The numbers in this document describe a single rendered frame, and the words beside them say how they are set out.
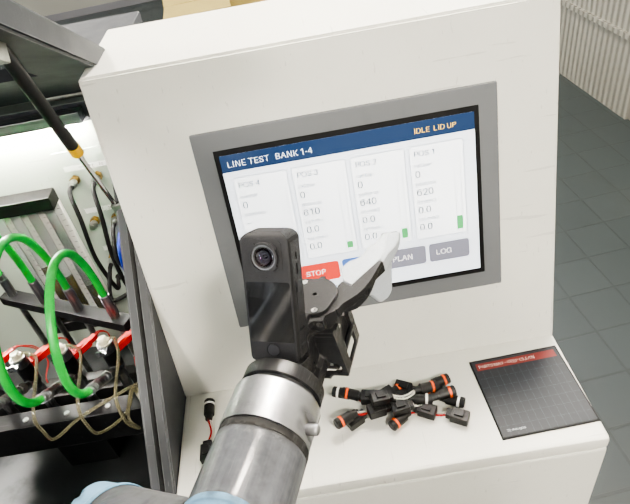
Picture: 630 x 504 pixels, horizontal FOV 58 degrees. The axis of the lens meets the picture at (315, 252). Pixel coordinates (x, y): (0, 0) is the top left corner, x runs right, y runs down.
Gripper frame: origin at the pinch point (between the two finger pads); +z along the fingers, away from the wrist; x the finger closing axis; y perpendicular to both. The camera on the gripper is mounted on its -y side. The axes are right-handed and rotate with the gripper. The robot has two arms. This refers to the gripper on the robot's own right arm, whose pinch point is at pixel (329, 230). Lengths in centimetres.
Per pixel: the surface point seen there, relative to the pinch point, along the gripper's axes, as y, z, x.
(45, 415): 39, -2, -68
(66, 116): -6, 30, -56
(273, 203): 11.1, 22.4, -18.3
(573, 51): 133, 352, 47
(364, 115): 2.2, 30.7, -2.7
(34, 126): -6, 28, -62
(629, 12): 98, 309, 73
